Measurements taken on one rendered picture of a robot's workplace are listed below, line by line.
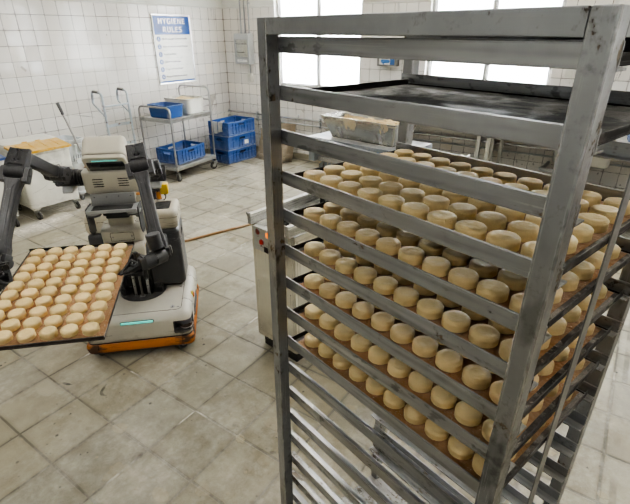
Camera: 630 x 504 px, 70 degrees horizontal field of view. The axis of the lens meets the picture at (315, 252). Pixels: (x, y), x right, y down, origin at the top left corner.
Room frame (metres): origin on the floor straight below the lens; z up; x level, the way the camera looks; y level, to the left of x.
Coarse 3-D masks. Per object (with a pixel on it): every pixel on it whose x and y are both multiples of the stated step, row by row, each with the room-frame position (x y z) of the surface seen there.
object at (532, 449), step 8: (296, 336) 1.01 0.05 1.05; (304, 336) 1.02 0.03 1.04; (576, 400) 0.78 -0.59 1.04; (568, 408) 0.75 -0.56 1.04; (560, 416) 0.73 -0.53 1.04; (560, 424) 0.71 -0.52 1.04; (544, 432) 0.69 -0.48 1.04; (536, 440) 0.67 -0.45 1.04; (544, 440) 0.66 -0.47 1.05; (528, 448) 0.65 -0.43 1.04; (536, 448) 0.64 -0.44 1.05; (520, 456) 0.63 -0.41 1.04; (528, 456) 0.62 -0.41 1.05; (520, 464) 0.60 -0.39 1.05; (512, 472) 0.59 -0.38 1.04
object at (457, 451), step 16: (320, 352) 0.93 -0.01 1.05; (336, 368) 0.89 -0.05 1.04; (352, 368) 0.86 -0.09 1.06; (368, 384) 0.81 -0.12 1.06; (384, 400) 0.77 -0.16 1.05; (400, 400) 0.76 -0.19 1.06; (400, 416) 0.73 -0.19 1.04; (416, 416) 0.71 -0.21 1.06; (416, 432) 0.69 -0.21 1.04; (432, 432) 0.67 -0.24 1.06; (448, 448) 0.64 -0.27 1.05; (464, 448) 0.63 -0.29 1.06; (464, 464) 0.61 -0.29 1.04; (480, 464) 0.59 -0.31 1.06
